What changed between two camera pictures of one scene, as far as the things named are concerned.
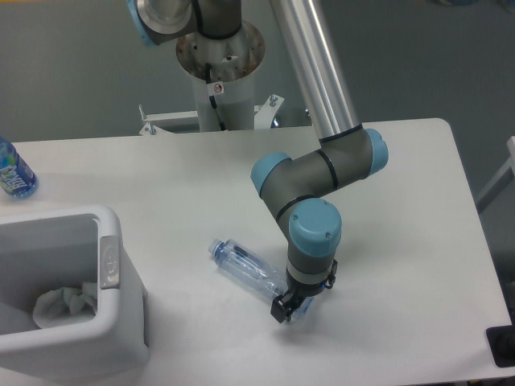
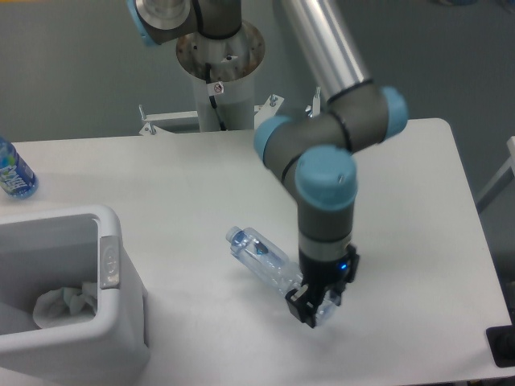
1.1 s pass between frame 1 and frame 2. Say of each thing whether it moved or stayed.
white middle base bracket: stayed
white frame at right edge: stayed
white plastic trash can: stayed
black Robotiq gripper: moved
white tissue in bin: stayed
